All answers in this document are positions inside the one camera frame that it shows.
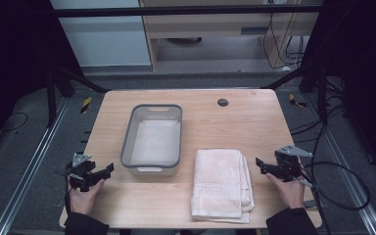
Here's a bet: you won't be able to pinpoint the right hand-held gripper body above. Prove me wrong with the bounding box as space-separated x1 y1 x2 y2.
273 144 314 183

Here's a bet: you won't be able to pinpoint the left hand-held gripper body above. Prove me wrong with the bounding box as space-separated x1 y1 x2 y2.
65 152 96 193

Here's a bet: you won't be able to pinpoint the person's right hand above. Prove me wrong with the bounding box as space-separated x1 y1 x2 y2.
265 171 306 210

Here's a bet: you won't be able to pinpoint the person's left hand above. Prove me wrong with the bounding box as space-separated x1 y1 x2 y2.
68 177 107 216

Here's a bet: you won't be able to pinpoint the white plastic bin grey rim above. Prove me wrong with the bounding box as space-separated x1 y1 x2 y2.
119 103 184 178

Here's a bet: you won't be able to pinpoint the white folded towel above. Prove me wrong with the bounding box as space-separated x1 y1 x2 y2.
190 148 256 225
130 118 181 165

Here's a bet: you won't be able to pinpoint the yellow black striped tape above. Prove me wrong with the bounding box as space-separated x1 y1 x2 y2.
288 93 308 109
79 96 93 115

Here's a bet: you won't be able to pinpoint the black metal stand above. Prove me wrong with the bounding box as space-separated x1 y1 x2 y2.
44 63 111 129
261 63 329 125

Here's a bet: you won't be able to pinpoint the white cabinet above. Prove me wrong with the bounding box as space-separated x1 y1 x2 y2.
50 0 153 69

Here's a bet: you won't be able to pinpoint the light wooden desk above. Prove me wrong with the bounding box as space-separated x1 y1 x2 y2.
138 0 325 72

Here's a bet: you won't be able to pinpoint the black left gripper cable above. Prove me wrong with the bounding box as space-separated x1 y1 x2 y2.
63 172 72 216

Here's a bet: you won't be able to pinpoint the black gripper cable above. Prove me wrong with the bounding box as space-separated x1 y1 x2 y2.
298 123 372 235
63 172 72 216

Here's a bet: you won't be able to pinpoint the aluminium floor rail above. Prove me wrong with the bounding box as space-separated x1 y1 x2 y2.
303 92 376 235
0 97 71 235

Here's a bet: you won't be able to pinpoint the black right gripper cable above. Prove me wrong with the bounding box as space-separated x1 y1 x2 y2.
298 123 372 235

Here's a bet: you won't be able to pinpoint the black floor cable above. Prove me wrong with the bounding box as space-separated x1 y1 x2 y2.
0 112 29 133

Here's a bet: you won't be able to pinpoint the black hanging desk cables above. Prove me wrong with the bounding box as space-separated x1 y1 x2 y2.
261 13 306 71

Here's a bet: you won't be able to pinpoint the black metal frame bar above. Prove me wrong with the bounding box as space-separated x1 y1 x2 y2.
50 5 325 19

